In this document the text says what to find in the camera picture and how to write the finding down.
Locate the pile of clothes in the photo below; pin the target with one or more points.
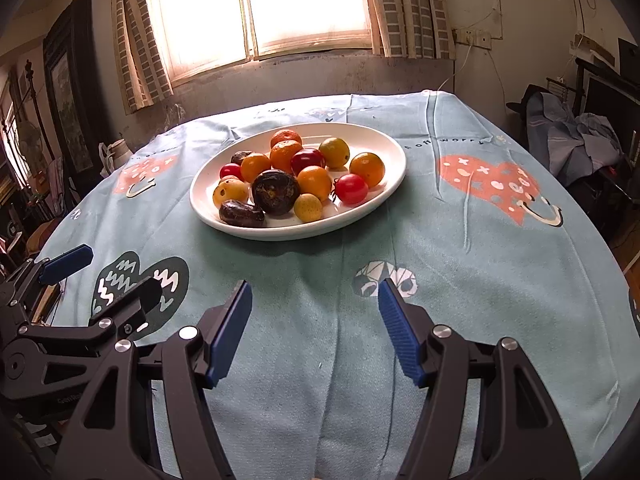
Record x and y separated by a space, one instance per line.
570 135

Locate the small yellow fruit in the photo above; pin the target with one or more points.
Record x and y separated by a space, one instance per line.
307 207

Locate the checked curtain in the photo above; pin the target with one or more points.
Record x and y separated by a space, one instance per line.
410 5
142 45

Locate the small round orange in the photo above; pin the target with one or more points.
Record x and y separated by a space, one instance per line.
314 182
366 169
255 166

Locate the dark framed picture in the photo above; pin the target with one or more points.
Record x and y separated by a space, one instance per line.
70 105

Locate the large red tomato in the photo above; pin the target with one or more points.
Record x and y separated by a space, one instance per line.
351 189

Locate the black monitor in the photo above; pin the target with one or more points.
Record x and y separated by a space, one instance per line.
610 100

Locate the white round plate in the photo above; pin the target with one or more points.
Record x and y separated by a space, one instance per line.
385 160

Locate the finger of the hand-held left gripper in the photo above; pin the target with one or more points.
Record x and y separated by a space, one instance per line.
65 261
142 297

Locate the spotted yellow fruit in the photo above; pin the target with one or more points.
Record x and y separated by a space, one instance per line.
230 193

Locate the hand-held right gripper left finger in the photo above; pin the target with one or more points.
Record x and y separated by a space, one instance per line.
227 330

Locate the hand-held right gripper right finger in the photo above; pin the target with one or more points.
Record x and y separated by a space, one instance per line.
400 332

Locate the window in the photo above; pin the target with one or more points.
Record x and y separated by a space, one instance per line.
260 5

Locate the orange mandarin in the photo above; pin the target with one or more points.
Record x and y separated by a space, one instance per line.
284 156
286 136

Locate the yellow-green plum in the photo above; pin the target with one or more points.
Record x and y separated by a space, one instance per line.
334 152

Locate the small dark fruit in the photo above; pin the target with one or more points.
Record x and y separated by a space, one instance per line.
241 156

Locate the dark purple passion fruit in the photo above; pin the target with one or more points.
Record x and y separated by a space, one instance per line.
275 192

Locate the dark red plum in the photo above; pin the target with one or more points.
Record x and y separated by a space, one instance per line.
306 161

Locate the small red tomato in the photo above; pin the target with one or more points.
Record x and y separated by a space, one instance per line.
230 171

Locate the white pitcher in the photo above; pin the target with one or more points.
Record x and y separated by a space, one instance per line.
117 155

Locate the white wall power strip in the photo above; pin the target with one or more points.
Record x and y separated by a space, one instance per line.
472 37

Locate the oblong dark purple fruit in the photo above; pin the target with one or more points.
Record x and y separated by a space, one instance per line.
241 212

